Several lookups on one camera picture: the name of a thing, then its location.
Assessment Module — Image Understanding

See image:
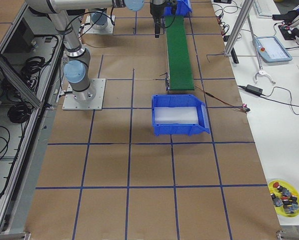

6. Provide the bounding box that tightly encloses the teach pendant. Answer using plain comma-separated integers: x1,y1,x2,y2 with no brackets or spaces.
254,36,293,63

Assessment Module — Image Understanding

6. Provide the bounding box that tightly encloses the blue bin robot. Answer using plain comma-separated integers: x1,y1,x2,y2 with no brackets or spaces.
164,0,192,17
151,94,211,136

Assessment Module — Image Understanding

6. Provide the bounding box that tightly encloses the black power adapter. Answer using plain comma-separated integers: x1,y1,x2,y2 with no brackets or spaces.
238,84,263,96

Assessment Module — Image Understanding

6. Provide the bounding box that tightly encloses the white foam in right bin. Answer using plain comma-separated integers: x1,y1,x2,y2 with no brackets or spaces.
153,106,199,125

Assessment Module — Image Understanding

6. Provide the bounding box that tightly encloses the red black conveyor wire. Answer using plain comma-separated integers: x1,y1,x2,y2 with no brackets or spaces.
194,86,251,112

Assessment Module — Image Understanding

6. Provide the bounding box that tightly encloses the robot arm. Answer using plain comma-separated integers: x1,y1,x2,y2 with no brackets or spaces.
81,11,109,33
26,0,144,103

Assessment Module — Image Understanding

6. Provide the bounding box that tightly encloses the blue bin robot left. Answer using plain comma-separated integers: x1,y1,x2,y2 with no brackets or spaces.
164,0,192,17

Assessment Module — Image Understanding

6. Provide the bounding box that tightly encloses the aluminium frame post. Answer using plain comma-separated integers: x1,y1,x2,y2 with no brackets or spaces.
224,0,254,57

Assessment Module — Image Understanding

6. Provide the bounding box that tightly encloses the yellow plate of buttons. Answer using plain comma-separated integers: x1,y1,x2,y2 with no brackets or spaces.
267,179,299,218

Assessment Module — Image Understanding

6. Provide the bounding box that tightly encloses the green conveyor belt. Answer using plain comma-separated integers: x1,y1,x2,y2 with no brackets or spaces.
164,15,195,94

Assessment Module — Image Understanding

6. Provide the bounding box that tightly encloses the grabber reaching tool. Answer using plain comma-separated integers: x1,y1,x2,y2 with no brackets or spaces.
246,14,276,87

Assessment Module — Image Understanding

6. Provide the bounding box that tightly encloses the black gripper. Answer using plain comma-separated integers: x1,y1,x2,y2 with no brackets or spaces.
150,0,177,38

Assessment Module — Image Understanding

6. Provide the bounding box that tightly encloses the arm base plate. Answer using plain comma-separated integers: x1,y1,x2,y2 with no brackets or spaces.
82,15,115,35
62,78,106,111

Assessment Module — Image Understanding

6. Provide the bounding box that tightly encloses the blue bin robot right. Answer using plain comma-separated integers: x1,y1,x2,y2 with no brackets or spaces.
151,94,211,136

